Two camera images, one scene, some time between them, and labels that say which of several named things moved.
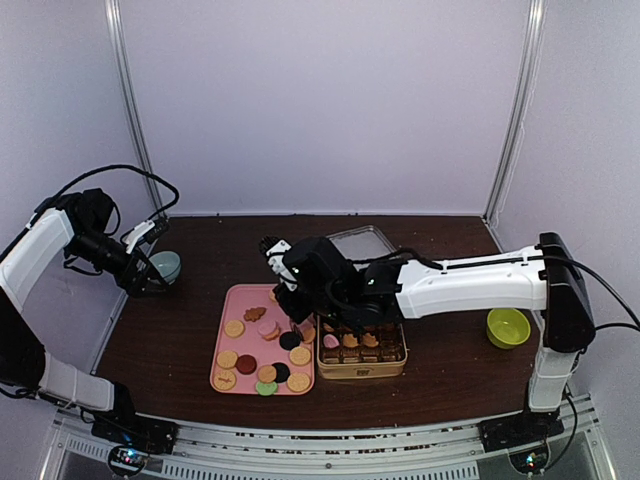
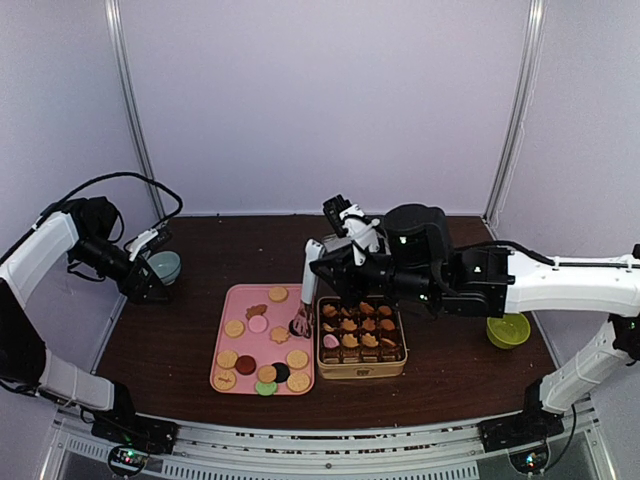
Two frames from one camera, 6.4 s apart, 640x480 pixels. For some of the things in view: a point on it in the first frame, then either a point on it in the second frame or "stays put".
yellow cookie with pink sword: [224, 380] stays put
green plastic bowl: [507, 327] stays put
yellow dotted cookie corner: [298, 382] stays put
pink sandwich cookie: [331, 341] stays put
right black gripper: [296, 313] -> [338, 262]
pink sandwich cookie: [266, 328] -> [257, 323]
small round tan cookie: [267, 374] stays put
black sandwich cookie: [289, 340] -> [297, 333]
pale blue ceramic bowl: [168, 265] stays put
